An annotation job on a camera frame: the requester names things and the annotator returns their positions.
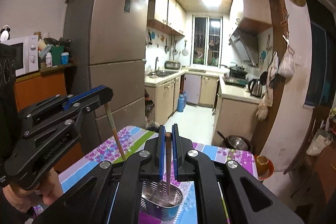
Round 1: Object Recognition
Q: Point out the bamboo chopstick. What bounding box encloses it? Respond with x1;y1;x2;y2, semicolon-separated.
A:
165;132;172;195
104;103;126;161

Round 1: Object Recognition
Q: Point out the kitchen window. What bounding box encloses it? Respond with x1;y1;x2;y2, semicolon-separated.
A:
191;16;223;67

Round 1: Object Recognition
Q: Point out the person left hand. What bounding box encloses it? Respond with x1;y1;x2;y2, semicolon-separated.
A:
2;168;63;213

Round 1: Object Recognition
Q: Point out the orange bowl on floor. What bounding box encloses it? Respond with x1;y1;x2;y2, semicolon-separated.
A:
255;155;274;181

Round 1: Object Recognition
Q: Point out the blue lidded jar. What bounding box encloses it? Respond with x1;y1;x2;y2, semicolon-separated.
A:
61;52;70;65

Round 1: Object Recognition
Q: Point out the blue perforated utensil holder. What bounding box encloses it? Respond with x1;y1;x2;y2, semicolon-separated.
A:
140;181;183;221

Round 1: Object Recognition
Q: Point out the floral striped tablecloth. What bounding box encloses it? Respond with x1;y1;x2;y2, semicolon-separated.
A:
32;125;259;224

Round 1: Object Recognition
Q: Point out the orange wooden cabinet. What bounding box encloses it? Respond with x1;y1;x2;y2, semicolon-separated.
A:
14;67;76;124

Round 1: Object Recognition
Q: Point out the green box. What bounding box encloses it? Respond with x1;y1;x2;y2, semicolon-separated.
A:
51;46;64;66

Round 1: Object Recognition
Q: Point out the white medicine bottle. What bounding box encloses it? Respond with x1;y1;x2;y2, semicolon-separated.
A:
45;52;52;68

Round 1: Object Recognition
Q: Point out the steel bowl on floor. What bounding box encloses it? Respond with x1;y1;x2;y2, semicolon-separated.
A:
217;131;253;153

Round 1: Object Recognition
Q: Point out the silver three-door refrigerator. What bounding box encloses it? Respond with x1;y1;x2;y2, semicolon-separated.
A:
63;0;150;154

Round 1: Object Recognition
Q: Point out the white microwave oven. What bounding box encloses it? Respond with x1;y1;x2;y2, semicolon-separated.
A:
2;35;39;77

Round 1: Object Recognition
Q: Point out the dark wooden side table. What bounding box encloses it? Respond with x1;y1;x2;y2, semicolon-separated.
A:
305;143;335;223

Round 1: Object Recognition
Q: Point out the silver toaster oven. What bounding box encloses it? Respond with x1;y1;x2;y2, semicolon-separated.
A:
165;60;181;70

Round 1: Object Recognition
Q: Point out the blue water jug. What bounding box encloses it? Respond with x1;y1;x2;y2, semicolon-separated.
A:
177;92;187;112

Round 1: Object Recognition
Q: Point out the panda alarm clock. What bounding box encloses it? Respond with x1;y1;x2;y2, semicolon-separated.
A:
0;25;10;42

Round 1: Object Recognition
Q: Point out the steel electric kettle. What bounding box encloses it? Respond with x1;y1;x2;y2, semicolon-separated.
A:
248;79;263;98

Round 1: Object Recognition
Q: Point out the black wok on stove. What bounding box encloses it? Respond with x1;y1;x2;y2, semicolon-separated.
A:
224;65;248;79

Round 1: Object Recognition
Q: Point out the white hanging plastic bag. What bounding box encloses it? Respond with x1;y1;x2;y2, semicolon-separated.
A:
277;46;295;78

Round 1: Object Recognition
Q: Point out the steel range hood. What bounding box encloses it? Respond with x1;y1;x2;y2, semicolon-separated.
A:
229;28;259;67

